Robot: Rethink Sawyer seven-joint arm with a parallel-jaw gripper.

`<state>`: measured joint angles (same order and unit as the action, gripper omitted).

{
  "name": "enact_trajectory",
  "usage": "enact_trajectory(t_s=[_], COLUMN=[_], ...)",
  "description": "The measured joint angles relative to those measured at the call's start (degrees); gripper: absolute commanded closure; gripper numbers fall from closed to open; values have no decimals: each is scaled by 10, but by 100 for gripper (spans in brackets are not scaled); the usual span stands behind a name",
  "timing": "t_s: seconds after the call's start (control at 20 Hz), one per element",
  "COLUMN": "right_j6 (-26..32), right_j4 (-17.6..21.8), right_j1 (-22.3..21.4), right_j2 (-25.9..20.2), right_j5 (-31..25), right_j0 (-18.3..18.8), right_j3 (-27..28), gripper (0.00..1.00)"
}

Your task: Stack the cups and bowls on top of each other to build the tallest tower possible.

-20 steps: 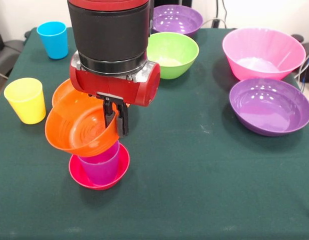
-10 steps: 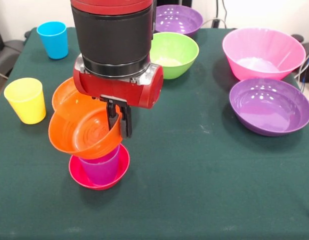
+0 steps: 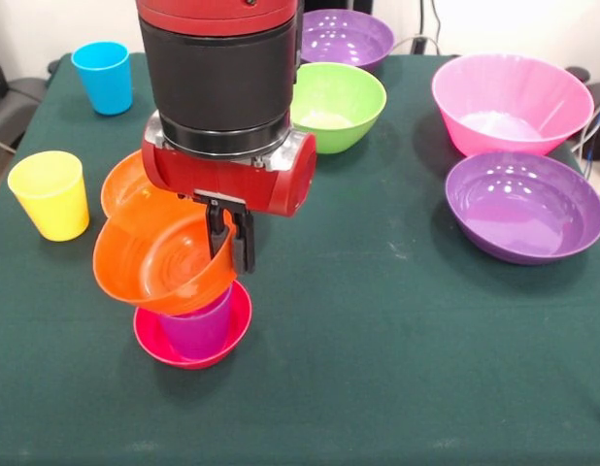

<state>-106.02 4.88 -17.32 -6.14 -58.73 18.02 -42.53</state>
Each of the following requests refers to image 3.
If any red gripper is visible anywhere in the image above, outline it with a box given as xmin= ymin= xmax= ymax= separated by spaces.
xmin=142 ymin=110 xmax=318 ymax=276

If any purple plastic cup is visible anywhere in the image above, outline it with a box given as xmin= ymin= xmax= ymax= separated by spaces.
xmin=157 ymin=283 xmax=233 ymax=361

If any orange small bowl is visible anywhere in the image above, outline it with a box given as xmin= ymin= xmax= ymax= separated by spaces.
xmin=92 ymin=191 xmax=238 ymax=316

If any orange wide shallow bowl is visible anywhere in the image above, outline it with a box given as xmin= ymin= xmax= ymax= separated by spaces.
xmin=100 ymin=149 xmax=158 ymax=222

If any red small bowl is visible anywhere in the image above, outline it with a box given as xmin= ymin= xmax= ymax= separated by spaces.
xmin=133 ymin=279 xmax=253 ymax=371

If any purple rounded deep bowl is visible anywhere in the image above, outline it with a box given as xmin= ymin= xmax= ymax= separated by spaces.
xmin=299 ymin=8 xmax=395 ymax=69

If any green bowl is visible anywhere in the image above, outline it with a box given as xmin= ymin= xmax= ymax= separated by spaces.
xmin=289 ymin=61 xmax=388 ymax=155

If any yellow plastic cup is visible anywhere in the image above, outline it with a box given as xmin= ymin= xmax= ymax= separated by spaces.
xmin=7 ymin=150 xmax=91 ymax=243

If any blue plastic cup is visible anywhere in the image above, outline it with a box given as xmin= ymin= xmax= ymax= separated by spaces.
xmin=70 ymin=40 xmax=135 ymax=117

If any dark green table cloth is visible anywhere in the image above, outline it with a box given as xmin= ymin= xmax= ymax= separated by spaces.
xmin=0 ymin=51 xmax=600 ymax=466

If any black office chair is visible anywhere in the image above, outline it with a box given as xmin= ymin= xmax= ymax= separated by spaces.
xmin=0 ymin=33 xmax=51 ymax=200

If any purple wide shallow bowl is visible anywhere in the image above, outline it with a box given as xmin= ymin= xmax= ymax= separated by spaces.
xmin=444 ymin=150 xmax=600 ymax=266

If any pink large bowl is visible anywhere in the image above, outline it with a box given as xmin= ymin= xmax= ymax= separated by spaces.
xmin=430 ymin=51 xmax=596 ymax=158

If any black hanging cable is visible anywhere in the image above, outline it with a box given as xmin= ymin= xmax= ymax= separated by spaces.
xmin=428 ymin=0 xmax=443 ymax=52

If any grey blue cable bundle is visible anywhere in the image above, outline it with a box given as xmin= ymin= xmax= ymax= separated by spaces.
xmin=570 ymin=96 xmax=600 ymax=208

